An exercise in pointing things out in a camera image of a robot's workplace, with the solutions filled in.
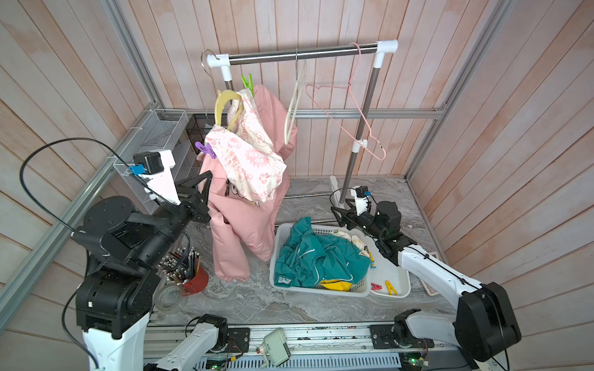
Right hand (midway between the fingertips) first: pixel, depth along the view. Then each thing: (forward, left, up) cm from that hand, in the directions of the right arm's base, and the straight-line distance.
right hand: (339, 202), depth 82 cm
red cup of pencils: (-21, +54, -10) cm, 59 cm away
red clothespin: (-22, -14, -22) cm, 34 cm away
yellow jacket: (-24, +1, -15) cm, 28 cm away
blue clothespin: (-14, -15, -23) cm, 31 cm away
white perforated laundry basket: (-24, -8, -16) cm, 30 cm away
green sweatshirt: (-18, +11, -8) cm, 23 cm away
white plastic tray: (-20, -20, -22) cm, 36 cm away
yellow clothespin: (-23, -20, -22) cm, 38 cm away
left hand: (-19, +32, +31) cm, 49 cm away
